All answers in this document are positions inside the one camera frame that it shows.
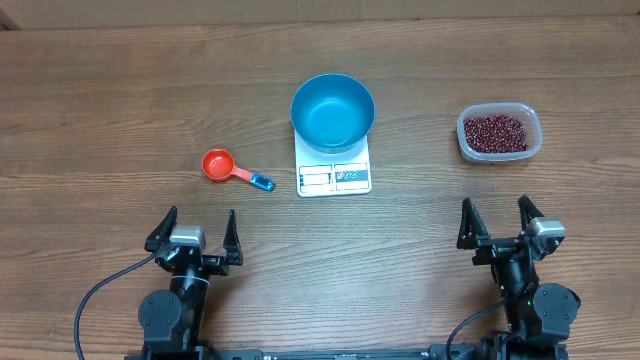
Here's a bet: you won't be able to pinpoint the clear plastic container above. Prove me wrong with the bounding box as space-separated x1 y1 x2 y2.
456 102 543 163

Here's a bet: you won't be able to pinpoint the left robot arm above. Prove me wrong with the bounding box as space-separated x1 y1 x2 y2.
138 206 243 359

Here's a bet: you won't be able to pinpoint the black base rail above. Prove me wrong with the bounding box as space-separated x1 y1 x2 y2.
124 344 483 360

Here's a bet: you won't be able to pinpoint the blue bowl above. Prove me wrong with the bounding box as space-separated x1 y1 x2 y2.
290 73 376 154

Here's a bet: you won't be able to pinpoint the red beans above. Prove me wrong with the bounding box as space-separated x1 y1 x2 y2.
463 114 529 154

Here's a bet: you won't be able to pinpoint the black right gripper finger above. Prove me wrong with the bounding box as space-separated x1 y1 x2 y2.
456 197 490 250
518 195 544 230

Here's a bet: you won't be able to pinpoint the red measuring scoop blue handle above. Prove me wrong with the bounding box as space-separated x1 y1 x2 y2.
202 148 276 192

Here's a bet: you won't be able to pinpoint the white kitchen scale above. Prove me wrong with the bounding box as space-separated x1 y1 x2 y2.
294 133 372 198

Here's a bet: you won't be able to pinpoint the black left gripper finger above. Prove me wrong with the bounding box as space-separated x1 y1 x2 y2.
223 209 244 266
144 206 178 252

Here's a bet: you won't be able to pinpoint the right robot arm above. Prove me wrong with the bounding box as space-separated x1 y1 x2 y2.
445 195 581 359

